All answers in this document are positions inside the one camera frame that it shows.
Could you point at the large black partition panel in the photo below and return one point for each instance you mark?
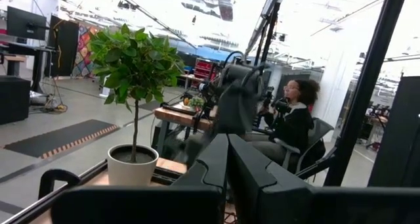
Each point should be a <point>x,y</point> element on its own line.
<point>400,135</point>

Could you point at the person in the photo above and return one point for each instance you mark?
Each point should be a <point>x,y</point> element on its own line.
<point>292,125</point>

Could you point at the grey office chair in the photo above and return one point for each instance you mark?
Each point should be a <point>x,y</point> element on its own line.
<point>320,128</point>

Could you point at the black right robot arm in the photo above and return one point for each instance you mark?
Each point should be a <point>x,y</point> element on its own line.
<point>243,74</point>

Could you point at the black hazard-striped floor mat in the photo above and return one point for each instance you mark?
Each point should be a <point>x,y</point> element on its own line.
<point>59,137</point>

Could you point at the red storage shelf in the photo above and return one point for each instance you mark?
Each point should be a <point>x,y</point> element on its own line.
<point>205,69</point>

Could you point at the wooden table with robot rig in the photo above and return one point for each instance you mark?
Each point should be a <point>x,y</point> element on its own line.
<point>177,117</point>

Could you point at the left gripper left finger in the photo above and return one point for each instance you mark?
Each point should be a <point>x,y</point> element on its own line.
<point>138,207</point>

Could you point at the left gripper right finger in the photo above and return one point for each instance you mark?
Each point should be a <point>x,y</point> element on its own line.
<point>328,207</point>

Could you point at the black wall monitor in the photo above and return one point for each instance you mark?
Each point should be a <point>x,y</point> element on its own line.
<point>26,23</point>

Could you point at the black upright panel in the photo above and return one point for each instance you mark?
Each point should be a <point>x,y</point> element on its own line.
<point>64,46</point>

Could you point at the black box cabinet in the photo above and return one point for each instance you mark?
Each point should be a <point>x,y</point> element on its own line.
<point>14,100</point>

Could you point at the potted green plant white pot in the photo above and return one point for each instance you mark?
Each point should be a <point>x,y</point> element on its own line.
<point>131,171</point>

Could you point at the green grape bunch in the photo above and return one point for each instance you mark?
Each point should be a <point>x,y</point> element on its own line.
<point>197,103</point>

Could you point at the colourful patterned quilt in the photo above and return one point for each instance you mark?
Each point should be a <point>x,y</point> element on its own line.
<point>86,53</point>

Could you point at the orange fruit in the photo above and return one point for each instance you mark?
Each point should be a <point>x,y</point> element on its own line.
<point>186,101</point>

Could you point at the dark desk with legs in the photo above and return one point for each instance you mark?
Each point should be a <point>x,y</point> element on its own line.
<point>38,69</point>

